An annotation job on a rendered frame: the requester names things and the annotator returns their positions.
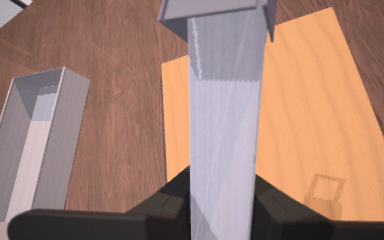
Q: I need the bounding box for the grey rectangular metal tray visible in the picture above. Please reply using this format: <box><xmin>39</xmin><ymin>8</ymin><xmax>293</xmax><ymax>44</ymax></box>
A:
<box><xmin>0</xmin><ymin>67</ymin><xmax>90</xmax><ymax>240</ymax></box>

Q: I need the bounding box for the light wooden board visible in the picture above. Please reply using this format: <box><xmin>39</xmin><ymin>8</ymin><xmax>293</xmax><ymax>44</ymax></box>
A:
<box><xmin>161</xmin><ymin>7</ymin><xmax>384</xmax><ymax>221</ymax></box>

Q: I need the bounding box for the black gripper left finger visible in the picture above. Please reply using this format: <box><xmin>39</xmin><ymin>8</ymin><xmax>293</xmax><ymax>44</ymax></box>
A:
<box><xmin>7</xmin><ymin>164</ymin><xmax>191</xmax><ymax>240</ymax></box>

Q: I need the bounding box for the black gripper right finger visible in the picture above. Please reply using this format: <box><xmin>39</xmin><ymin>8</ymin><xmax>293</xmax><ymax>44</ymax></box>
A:
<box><xmin>250</xmin><ymin>174</ymin><xmax>384</xmax><ymax>240</ymax></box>

